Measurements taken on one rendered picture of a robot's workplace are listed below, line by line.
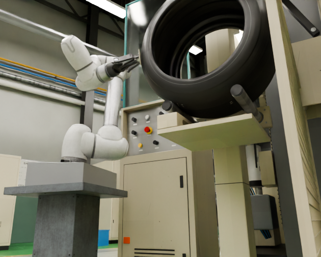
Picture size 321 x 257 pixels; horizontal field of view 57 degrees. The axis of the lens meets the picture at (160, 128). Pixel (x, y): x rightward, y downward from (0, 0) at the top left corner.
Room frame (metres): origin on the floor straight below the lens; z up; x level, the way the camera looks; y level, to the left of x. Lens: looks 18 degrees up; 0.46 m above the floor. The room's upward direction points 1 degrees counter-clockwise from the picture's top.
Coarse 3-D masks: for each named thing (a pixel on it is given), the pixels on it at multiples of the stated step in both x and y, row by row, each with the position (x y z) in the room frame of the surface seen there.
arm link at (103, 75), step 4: (104, 64) 1.35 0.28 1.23; (96, 68) 1.37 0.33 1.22; (100, 68) 1.35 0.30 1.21; (104, 68) 1.35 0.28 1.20; (96, 72) 1.37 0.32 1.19; (100, 72) 1.36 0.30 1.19; (104, 72) 1.35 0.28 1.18; (100, 76) 1.37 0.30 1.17; (104, 76) 1.37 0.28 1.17; (108, 76) 1.37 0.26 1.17; (100, 80) 1.39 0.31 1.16; (104, 80) 1.39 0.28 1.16; (108, 80) 1.39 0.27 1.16
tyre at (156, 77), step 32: (192, 0) 1.15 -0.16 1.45; (224, 0) 1.14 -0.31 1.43; (256, 0) 0.91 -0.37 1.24; (160, 32) 1.24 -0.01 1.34; (192, 32) 1.32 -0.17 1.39; (256, 32) 0.91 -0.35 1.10; (160, 64) 1.33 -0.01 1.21; (224, 64) 0.97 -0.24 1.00; (256, 64) 0.96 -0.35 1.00; (160, 96) 1.16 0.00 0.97; (192, 96) 1.06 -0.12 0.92; (224, 96) 1.03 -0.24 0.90; (256, 96) 1.13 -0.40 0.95
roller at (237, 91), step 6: (234, 90) 0.97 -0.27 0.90; (240, 90) 0.96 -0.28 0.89; (234, 96) 0.98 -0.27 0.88; (240, 96) 0.98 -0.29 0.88; (246, 96) 1.01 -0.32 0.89; (240, 102) 1.03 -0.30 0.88; (246, 102) 1.04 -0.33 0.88; (252, 102) 1.09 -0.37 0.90; (246, 108) 1.09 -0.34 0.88; (252, 108) 1.11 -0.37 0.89; (258, 114) 1.20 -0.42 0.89; (258, 120) 1.25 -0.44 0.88
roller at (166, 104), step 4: (168, 100) 1.10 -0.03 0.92; (164, 104) 1.10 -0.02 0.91; (168, 104) 1.09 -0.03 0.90; (172, 104) 1.10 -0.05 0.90; (164, 108) 1.10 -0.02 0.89; (168, 108) 1.09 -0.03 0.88; (172, 108) 1.10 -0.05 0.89; (176, 108) 1.13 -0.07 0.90; (168, 112) 1.12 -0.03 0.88; (172, 112) 1.13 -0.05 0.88; (180, 112) 1.16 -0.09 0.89; (184, 112) 1.20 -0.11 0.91; (184, 116) 1.20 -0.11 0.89; (188, 116) 1.23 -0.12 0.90; (192, 120) 1.27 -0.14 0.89; (196, 120) 1.32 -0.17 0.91
